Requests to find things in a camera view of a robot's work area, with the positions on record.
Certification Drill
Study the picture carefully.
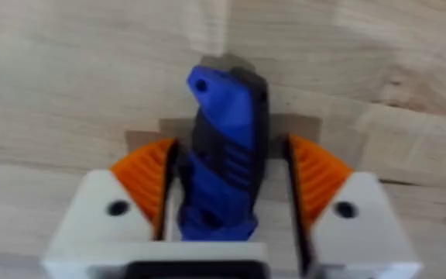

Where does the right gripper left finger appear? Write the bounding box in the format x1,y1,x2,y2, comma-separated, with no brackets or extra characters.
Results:
43,137,180,263

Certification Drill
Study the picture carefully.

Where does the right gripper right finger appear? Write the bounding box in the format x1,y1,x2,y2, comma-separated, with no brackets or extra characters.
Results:
283,134,425,277

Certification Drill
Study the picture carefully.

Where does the blue electric screwdriver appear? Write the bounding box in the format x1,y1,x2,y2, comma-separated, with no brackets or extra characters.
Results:
176,64,269,243

